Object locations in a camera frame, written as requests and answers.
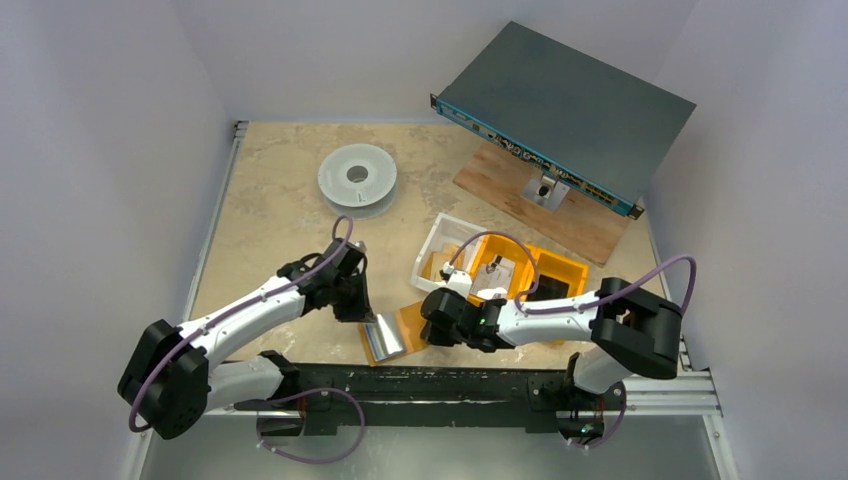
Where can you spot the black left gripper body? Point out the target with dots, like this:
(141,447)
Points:
(347,286)

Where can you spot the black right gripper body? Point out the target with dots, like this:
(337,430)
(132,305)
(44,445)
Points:
(436,318)

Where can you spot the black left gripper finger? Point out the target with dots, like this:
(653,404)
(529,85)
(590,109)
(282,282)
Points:
(350,307)
(366,310)

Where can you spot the yellow leather card holder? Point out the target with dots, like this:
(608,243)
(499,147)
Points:
(393,335)

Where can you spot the gold credit cards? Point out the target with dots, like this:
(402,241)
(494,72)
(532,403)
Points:
(436,260)

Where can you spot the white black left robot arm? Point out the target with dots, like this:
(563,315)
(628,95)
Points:
(177,373)

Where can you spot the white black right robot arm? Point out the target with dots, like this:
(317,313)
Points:
(632,330)

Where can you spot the white card in bin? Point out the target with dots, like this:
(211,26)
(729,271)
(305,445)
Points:
(493,279)

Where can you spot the white plastic bin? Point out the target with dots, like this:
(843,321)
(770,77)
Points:
(445,236)

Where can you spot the yellow plastic bin middle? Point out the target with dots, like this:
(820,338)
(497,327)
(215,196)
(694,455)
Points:
(486,247)

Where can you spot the yellow plastic bin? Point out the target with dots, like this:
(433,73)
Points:
(555,265)
(486,247)

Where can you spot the white filament spool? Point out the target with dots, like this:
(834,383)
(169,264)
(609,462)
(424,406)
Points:
(359,181)

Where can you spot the black object in bin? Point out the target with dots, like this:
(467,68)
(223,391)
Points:
(550,288)

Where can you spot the yellow plastic bin right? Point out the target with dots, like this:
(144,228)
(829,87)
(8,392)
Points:
(555,265)

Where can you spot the brown wooden board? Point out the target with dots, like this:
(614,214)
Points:
(569,218)

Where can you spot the grey metal stand bracket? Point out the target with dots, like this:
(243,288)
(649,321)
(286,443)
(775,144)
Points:
(546,191)

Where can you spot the blue grey network switch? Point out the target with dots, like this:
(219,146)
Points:
(588,125)

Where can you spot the aluminium frame rail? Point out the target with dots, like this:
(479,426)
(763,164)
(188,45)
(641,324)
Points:
(139,444)

